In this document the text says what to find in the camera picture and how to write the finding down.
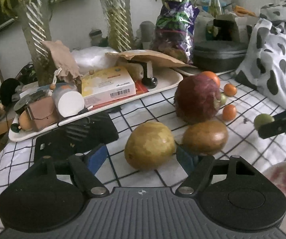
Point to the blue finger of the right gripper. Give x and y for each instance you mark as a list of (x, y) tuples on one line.
[(274, 128)]

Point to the glass vase left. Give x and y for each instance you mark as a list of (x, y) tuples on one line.
[(34, 17)]

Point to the white tray right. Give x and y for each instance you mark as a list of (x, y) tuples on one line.
[(188, 70)]

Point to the red cabbage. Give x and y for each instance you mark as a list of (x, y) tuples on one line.
[(197, 99)]

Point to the brown oval mango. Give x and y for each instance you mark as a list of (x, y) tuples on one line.
[(207, 137)]

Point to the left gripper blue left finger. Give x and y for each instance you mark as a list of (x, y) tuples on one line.
[(96, 157)]

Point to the cow print blanket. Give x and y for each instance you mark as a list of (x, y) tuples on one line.
[(264, 66)]

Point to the purple snack bag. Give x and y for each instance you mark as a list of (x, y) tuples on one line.
[(174, 30)]

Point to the small orange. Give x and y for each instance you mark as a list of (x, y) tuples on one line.
[(230, 90), (229, 112)]

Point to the black zipper case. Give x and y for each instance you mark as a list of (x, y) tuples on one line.
[(219, 55)]

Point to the brown paper envelope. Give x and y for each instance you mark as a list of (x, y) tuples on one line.
[(158, 59)]

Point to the yellow-green round mango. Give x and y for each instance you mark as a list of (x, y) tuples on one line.
[(149, 146)]

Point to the black white checkered tablecloth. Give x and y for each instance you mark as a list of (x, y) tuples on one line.
[(218, 199)]

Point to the white cylinder container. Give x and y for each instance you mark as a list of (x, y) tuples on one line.
[(68, 100)]

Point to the glass vase centre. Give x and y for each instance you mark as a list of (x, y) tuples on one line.
[(118, 17)]

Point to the yellow white medicine box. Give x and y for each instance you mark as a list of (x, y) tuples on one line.
[(107, 85)]

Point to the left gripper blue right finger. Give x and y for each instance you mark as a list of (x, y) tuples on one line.
[(186, 159)]

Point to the large orange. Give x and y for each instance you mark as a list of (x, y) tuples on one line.
[(212, 76)]

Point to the green jujube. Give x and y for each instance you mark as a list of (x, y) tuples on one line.
[(262, 119), (223, 99)]

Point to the black flat device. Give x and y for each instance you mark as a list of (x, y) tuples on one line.
[(80, 136)]

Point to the brown leather pouch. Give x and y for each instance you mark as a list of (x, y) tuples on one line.
[(42, 113)]

